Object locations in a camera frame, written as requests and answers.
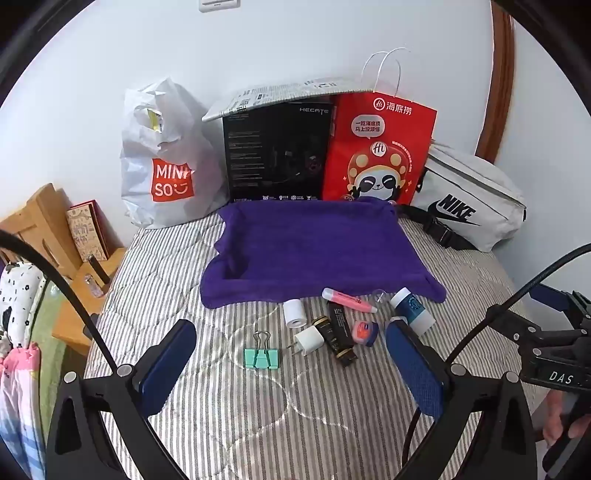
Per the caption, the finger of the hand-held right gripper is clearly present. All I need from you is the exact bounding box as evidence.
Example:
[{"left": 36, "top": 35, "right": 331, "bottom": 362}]
[
  {"left": 495, "top": 308, "right": 546, "bottom": 344},
  {"left": 531, "top": 282, "right": 591, "bottom": 330}
]

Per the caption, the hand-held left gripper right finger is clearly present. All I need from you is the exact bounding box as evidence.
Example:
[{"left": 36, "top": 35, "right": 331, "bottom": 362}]
[{"left": 385, "top": 318, "right": 541, "bottom": 480}]

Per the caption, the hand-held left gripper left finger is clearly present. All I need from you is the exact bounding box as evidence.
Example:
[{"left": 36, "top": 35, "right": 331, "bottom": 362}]
[{"left": 45, "top": 318, "right": 199, "bottom": 480}]

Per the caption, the blue and white bottle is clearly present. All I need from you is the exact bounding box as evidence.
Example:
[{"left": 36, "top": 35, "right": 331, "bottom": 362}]
[{"left": 389, "top": 287, "right": 435, "bottom": 332}]

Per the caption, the blue and red round tin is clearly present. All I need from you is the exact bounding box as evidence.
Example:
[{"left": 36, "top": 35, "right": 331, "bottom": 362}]
[{"left": 352, "top": 320, "right": 380, "bottom": 344}]

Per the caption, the long black tube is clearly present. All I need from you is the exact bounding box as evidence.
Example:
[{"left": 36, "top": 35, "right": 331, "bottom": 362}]
[{"left": 327, "top": 300, "right": 358, "bottom": 367}]

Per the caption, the green binder clip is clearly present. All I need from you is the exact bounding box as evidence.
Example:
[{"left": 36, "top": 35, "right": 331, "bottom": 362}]
[{"left": 243, "top": 331, "right": 280, "bottom": 370}]

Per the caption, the pink lip balm tube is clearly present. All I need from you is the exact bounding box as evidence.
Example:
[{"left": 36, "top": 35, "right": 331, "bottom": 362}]
[{"left": 322, "top": 287, "right": 378, "bottom": 313}]

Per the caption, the short black gold tube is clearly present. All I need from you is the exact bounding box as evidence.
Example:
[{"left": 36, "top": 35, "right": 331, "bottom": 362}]
[{"left": 310, "top": 316, "right": 334, "bottom": 344}]

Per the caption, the white charger plug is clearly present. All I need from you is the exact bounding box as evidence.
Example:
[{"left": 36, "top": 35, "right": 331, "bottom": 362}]
[{"left": 288, "top": 327, "right": 321, "bottom": 357}]

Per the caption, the white tape roll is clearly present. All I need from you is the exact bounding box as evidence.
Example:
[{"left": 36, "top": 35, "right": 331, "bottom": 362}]
[{"left": 283, "top": 299, "right": 304, "bottom": 329}]

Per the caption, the person's right hand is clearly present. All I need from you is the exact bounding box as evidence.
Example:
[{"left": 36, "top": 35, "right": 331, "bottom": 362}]
[{"left": 542, "top": 392, "right": 587, "bottom": 446}]

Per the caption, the grey striped bed sheet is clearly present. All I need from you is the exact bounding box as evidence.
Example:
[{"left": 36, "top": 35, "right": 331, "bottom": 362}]
[{"left": 83, "top": 203, "right": 550, "bottom": 480}]

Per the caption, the wooden nightstand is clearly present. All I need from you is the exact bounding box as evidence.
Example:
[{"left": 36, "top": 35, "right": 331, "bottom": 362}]
[{"left": 51, "top": 247, "right": 127, "bottom": 357}]

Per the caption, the green mat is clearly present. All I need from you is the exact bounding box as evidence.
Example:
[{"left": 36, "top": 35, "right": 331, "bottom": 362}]
[{"left": 25, "top": 295, "right": 84, "bottom": 430}]

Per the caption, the white waist bag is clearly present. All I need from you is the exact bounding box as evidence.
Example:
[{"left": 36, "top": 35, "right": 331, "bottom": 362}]
[{"left": 394, "top": 141, "right": 528, "bottom": 253}]

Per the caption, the red book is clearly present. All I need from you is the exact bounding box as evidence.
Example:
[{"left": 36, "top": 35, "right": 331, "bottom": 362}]
[{"left": 65, "top": 199, "right": 112, "bottom": 263}]

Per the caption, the purple towel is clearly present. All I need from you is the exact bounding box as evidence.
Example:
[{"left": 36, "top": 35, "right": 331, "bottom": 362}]
[{"left": 201, "top": 199, "right": 446, "bottom": 309}]

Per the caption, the pink cloth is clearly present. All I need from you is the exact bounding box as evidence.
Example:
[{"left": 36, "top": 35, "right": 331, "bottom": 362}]
[{"left": 0, "top": 344, "right": 47, "bottom": 480}]

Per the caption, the white dotted cloth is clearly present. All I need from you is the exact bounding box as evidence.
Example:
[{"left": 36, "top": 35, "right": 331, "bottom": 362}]
[{"left": 0, "top": 261, "right": 49, "bottom": 352}]

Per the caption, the white plastic shopping bag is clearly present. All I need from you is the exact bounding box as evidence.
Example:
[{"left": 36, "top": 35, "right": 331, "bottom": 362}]
[{"left": 120, "top": 78, "right": 230, "bottom": 230}]

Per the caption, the wooden furniture with box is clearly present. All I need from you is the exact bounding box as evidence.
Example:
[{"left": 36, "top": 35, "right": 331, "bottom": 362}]
[{"left": 0, "top": 183, "right": 84, "bottom": 278}]

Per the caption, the black cardboard product box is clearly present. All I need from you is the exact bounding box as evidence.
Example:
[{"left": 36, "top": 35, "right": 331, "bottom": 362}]
[{"left": 202, "top": 76, "right": 375, "bottom": 202}]

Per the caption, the red paper bag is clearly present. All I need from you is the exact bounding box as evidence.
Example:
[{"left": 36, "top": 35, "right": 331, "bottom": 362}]
[{"left": 321, "top": 46, "right": 438, "bottom": 206}]

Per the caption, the black handle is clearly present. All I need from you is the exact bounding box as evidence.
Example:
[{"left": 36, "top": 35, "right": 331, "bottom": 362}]
[{"left": 88, "top": 256, "right": 113, "bottom": 283}]

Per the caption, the brown wooden door frame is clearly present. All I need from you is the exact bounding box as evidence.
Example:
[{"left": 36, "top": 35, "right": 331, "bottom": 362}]
[{"left": 475, "top": 7, "right": 515, "bottom": 164}]

